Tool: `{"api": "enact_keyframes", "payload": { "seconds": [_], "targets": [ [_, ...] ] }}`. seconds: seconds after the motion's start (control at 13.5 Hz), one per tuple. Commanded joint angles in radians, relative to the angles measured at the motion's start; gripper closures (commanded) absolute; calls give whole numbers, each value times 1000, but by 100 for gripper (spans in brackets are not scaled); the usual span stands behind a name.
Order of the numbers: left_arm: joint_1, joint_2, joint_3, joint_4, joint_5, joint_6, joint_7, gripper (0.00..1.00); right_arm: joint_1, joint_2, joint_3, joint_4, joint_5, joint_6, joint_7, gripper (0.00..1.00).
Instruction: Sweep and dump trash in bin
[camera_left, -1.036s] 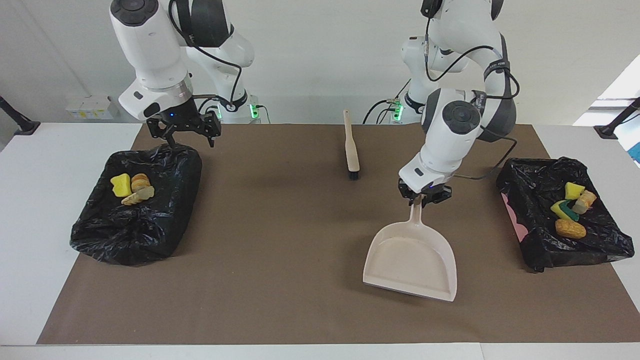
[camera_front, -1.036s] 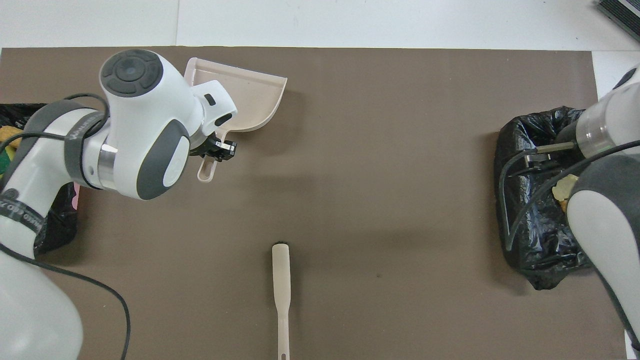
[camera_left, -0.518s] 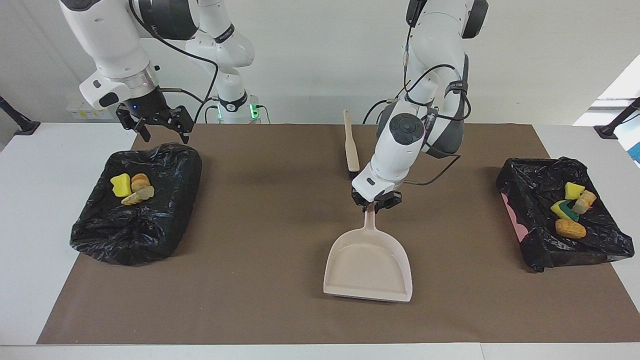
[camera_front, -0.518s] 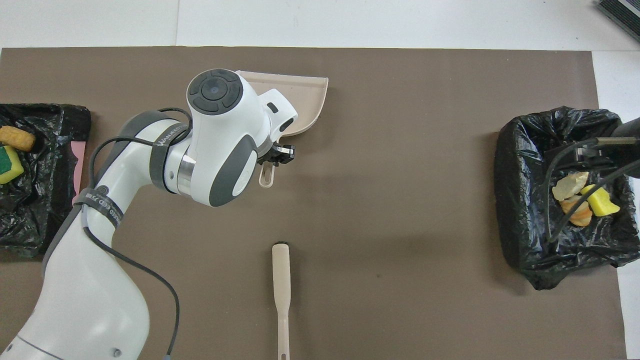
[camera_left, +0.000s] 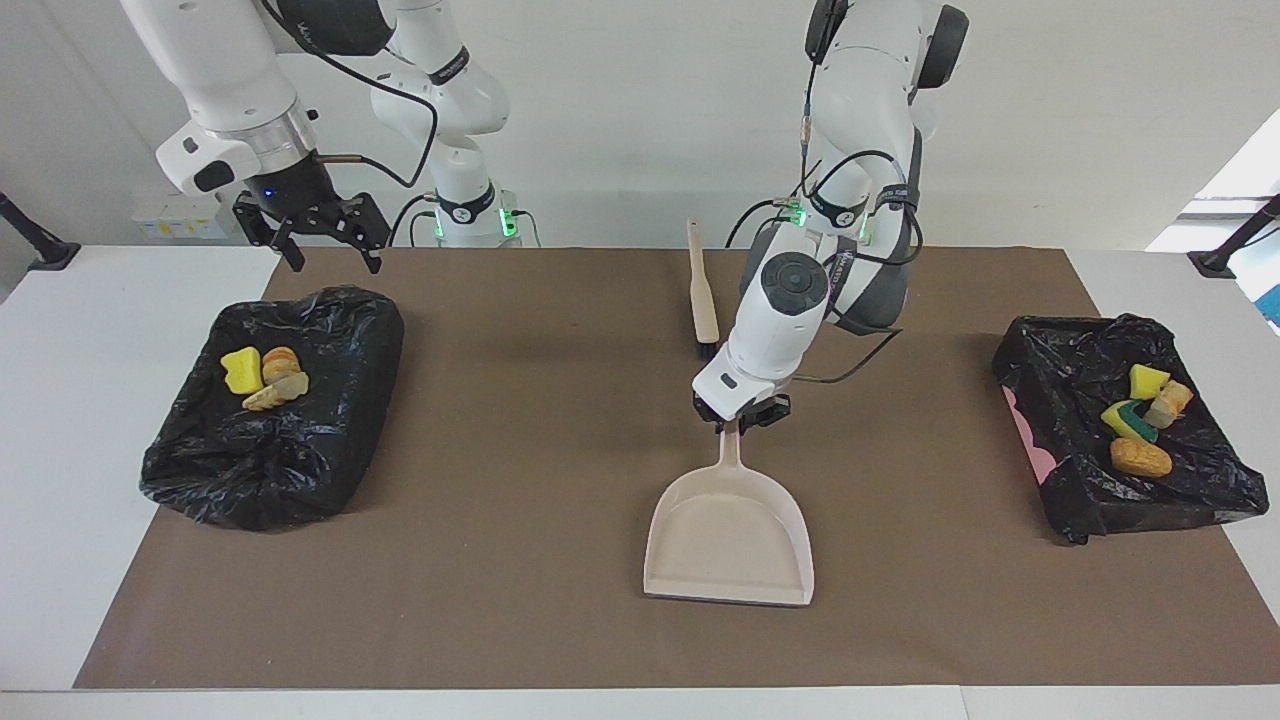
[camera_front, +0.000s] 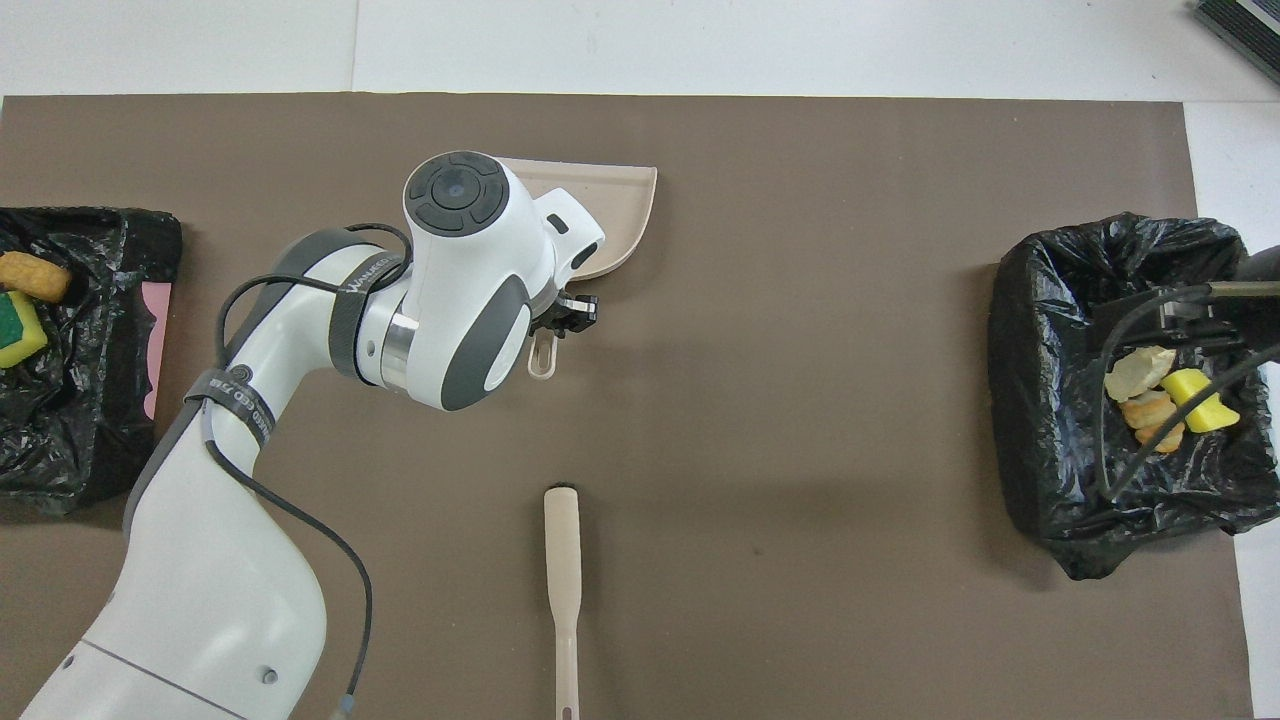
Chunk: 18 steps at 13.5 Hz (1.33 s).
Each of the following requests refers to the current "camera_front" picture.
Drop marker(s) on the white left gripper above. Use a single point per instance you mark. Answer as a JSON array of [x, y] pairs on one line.
[[570, 235]]

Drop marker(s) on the beige plastic dustpan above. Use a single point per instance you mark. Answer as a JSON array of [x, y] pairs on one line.
[[620, 215]]

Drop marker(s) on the beige brush black bristles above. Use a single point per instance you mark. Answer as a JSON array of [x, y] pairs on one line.
[[563, 560]]

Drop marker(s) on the brown bread roll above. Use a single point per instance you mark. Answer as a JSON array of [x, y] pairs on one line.
[[32, 276]]

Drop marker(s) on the notched yellow sponge piece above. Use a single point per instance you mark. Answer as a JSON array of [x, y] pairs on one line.
[[18, 330]]

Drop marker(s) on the orange striped croissant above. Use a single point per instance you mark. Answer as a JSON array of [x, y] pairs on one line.
[[1150, 412]]

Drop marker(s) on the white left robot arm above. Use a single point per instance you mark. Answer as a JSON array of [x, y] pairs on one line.
[[230, 500]]

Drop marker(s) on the pink bin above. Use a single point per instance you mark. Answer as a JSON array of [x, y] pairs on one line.
[[155, 340]]

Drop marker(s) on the black trash bag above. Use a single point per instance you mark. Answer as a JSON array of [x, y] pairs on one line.
[[1040, 400], [80, 420]]

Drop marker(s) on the brown paper table mat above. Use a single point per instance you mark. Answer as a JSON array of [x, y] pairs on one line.
[[800, 200]]

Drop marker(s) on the dark ribbed grille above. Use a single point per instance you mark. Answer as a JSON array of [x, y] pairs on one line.
[[1245, 25]]

